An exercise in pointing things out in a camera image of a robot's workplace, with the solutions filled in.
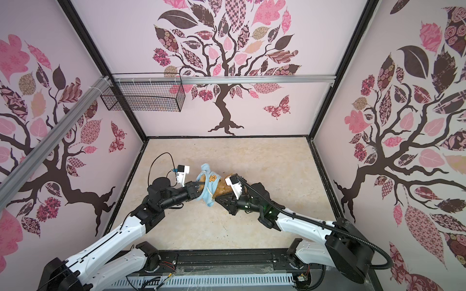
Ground aluminium rail left wall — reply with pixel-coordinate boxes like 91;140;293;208
1;76;111;209

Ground thin black camera cable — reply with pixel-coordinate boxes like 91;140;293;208
147;152;177;183

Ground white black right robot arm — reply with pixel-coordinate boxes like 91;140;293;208
214;183;374;284

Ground black wire mesh basket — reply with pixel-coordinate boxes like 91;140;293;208
100;73;187;112

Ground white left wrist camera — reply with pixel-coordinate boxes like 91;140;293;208
174;165;190;187

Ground black corrugated cable conduit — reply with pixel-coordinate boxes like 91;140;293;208
232;174;394;270

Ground black corner frame post right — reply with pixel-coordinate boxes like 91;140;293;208
308;0;380;141

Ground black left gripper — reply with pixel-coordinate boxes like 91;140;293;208
161;181;210;210

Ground aluminium rail wall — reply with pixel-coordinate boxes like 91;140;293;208
114;74;336;85
1;76;111;209

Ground black corner frame post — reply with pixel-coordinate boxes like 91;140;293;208
57;0;148;143
308;0;380;141

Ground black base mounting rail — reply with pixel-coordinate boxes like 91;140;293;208
98;247;372;291

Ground black corner frame post left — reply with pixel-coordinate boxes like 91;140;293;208
57;0;148;143

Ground aluminium rail back wall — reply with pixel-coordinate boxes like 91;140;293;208
114;74;336;85

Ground brown plush teddy bear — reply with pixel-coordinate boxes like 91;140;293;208
205;172;233;200

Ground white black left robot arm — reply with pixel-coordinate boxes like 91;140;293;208
38;177;201;291

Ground white slotted cable duct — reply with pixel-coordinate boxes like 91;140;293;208
105;274;294;291

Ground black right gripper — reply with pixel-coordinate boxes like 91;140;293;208
216;190;265;217

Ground light blue teddy shirt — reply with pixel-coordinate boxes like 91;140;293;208
196;164;222;207

